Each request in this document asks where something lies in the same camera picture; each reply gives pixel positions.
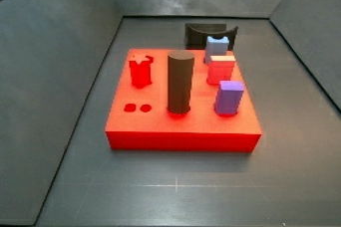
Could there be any red fixture base block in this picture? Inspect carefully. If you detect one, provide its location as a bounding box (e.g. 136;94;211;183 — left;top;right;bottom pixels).
105;49;262;152

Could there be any red square peg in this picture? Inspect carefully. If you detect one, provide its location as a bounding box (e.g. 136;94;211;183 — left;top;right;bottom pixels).
205;56;235;85

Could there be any red star peg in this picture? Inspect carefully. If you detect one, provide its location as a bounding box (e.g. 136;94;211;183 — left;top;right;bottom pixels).
129;54;153;89

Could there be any dark brown cylinder peg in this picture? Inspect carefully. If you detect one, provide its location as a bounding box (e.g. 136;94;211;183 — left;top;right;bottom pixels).
168;50;193;114

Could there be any purple hexagonal peg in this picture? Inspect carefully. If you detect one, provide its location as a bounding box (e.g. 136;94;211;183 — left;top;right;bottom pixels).
213;81;243;115

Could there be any light blue notched peg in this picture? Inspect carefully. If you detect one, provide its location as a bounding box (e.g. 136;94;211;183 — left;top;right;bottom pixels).
203;36;228;64

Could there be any black curved cradle stand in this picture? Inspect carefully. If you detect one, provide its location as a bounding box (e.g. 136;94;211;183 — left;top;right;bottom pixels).
184;23;237;51

